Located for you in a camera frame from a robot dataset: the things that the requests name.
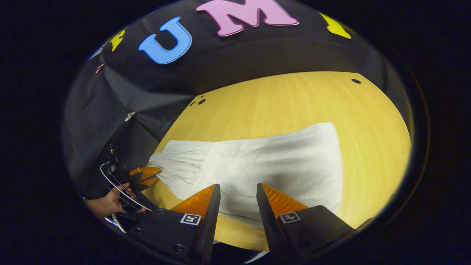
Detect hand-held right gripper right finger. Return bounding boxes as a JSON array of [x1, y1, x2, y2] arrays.
[[256, 183, 373, 265]]

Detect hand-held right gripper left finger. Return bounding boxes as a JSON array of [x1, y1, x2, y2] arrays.
[[126, 183, 221, 265]]

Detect white jeans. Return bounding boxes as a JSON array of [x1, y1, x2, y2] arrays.
[[148, 122, 344, 229]]

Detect black backdrop cloth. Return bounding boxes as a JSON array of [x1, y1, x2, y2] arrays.
[[62, 0, 410, 201]]

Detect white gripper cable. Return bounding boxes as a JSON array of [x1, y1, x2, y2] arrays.
[[100, 161, 152, 212]]

